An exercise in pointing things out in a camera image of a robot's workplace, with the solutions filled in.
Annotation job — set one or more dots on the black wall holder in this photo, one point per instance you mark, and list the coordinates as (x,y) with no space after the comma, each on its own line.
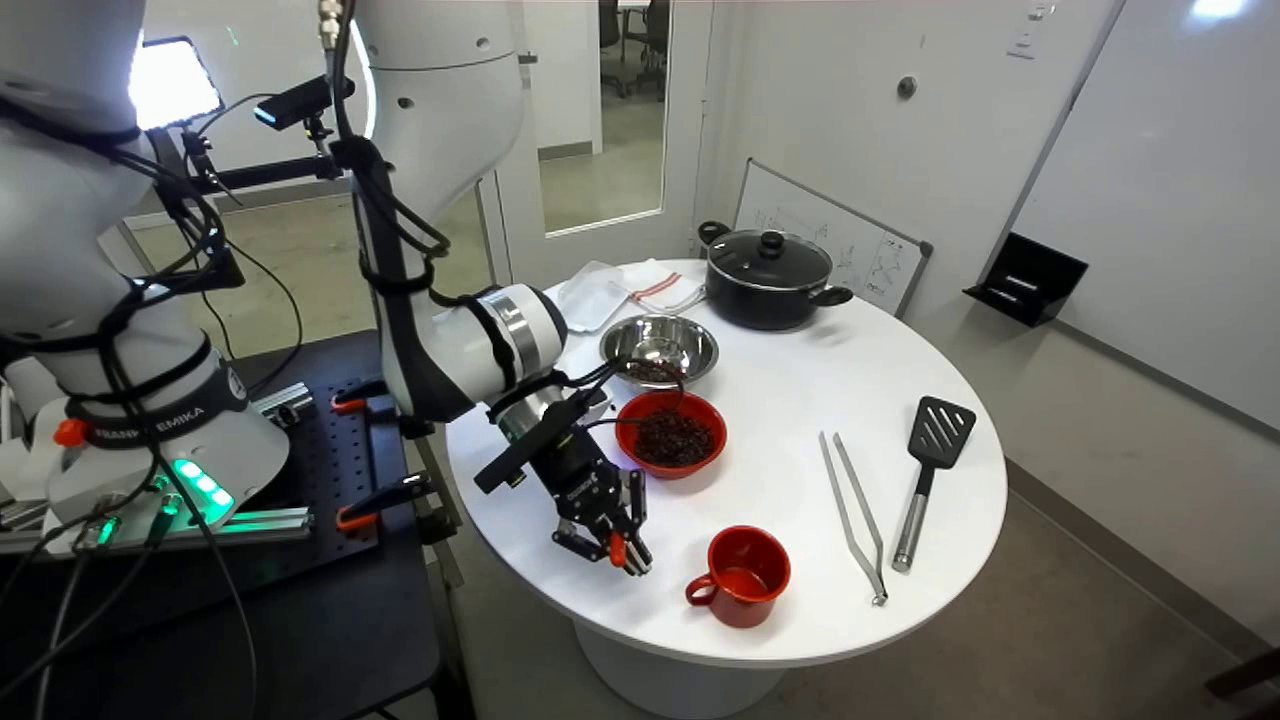
(1027,283)

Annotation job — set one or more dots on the small framed whiteboard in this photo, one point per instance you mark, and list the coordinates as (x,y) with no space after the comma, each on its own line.
(867,252)

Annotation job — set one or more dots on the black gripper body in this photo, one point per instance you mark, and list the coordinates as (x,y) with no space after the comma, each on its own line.
(586,480)

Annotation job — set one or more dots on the aluminium rail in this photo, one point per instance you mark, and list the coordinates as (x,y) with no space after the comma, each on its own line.
(266,523)

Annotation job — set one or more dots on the black pot lid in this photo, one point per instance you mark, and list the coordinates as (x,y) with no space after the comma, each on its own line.
(764,262)

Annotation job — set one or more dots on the orange black clamp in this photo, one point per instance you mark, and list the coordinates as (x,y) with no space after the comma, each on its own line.
(351,401)
(357,519)

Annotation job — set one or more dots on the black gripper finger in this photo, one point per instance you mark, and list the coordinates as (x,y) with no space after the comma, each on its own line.
(639,525)
(576,543)

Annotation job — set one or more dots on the orange round knob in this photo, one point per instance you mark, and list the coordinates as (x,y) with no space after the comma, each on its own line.
(69,433)

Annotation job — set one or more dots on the LED light panel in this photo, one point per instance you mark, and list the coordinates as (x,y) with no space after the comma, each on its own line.
(169,82)

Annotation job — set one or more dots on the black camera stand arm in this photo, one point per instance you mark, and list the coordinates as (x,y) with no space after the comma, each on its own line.
(266,172)

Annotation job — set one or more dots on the silver metal bowl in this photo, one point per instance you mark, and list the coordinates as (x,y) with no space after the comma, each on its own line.
(663,349)

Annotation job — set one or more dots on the white table pedestal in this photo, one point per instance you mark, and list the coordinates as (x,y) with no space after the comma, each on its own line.
(680,693)

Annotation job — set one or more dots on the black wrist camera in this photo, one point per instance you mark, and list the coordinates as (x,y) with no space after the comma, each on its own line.
(527,446)

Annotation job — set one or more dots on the red bowl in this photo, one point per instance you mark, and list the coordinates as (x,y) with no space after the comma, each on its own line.
(713,463)

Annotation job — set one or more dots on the white switch plate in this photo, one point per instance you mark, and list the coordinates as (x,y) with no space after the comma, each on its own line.
(1029,36)

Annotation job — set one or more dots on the black robot cart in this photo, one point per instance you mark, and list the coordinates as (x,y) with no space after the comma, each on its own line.
(344,624)

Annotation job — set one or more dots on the black stereo camera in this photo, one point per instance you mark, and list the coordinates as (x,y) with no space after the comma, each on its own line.
(299,101)

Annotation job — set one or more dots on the black cooking pot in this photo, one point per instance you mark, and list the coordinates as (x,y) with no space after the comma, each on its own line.
(760,308)

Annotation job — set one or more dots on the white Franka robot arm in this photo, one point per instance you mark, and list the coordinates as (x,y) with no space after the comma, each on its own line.
(441,335)

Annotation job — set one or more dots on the metal tongs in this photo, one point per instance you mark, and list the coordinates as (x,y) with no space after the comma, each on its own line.
(878,584)

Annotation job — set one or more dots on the dark beans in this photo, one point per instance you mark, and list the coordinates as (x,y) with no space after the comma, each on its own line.
(669,433)

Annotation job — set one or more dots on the black slotted spatula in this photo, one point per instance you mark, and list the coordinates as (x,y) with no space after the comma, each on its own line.
(943,429)

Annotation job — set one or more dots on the red cup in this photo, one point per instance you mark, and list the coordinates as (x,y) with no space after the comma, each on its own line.
(744,584)

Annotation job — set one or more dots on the round door lock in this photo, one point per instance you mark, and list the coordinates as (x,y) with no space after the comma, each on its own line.
(905,87)

